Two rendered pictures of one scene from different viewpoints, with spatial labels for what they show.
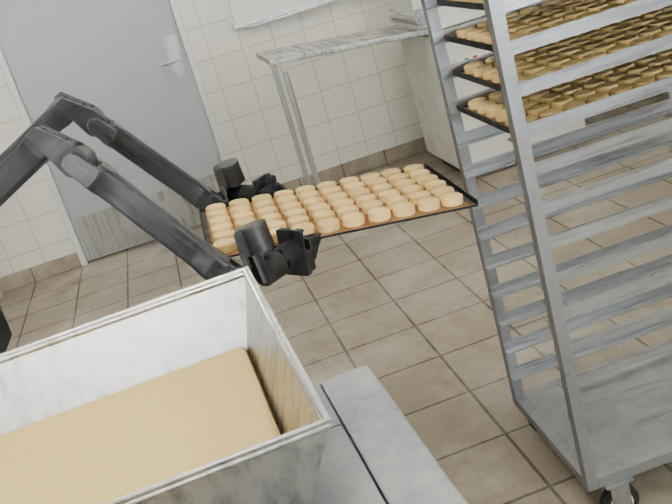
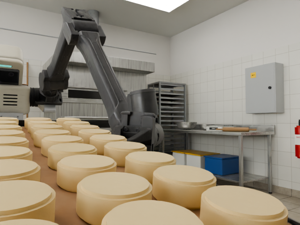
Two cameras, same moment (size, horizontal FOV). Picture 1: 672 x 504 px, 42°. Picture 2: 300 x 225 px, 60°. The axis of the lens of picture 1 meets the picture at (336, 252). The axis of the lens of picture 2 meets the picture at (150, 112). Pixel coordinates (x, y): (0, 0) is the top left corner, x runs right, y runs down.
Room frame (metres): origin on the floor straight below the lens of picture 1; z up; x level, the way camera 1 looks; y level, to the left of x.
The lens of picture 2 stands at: (2.02, -0.32, 1.00)
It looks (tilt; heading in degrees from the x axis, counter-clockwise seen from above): 2 degrees up; 66
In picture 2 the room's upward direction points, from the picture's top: straight up
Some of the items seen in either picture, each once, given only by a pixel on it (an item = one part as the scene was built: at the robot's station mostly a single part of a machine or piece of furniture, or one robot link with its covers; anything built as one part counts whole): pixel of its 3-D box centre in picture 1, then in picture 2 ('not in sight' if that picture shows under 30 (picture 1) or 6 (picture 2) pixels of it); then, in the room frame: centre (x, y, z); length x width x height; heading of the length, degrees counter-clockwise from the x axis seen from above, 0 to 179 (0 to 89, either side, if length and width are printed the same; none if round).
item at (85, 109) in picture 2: not in sight; (97, 122); (2.99, 4.06, 1.00); 1.56 x 1.20 x 2.01; 8
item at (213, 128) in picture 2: not in sight; (219, 128); (4.70, 2.98, 0.92); 0.32 x 0.30 x 0.09; 15
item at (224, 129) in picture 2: not in sight; (235, 129); (4.66, 2.59, 0.91); 0.56 x 0.06 x 0.06; 126
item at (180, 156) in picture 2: not in sight; (187, 158); (4.62, 3.81, 0.36); 0.46 x 0.38 x 0.26; 6
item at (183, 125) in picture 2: not in sight; (186, 126); (4.60, 3.81, 0.95); 0.39 x 0.39 x 0.14
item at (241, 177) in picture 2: not in sight; (209, 153); (4.69, 3.26, 0.49); 1.90 x 0.72 x 0.98; 98
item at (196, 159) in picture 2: not in sight; (202, 160); (4.67, 3.41, 0.36); 0.46 x 0.38 x 0.26; 8
